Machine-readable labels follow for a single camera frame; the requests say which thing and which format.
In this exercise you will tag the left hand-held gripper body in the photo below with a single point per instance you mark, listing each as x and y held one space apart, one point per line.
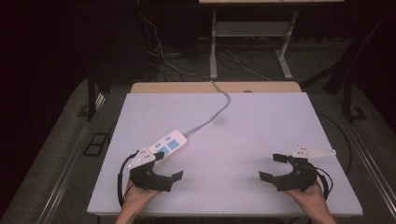
146 182

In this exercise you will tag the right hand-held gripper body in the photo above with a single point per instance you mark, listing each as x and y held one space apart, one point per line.
300 179

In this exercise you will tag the person's left hand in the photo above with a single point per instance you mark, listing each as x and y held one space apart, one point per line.
138 196

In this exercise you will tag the person's right hand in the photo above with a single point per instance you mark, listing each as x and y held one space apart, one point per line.
306 197

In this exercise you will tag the white power strip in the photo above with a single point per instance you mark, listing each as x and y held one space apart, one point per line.
170 144

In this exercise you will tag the white board mat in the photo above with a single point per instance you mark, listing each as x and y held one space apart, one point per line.
236 140

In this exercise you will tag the black metal stand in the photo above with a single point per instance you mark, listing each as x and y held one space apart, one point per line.
350 93

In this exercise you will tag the black floor frame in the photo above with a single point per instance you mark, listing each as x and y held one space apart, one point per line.
96 144

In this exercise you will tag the metal floor rail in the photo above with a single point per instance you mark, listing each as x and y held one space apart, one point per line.
370 165
70 158

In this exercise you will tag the white metal desk frame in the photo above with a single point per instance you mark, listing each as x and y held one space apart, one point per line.
249 29

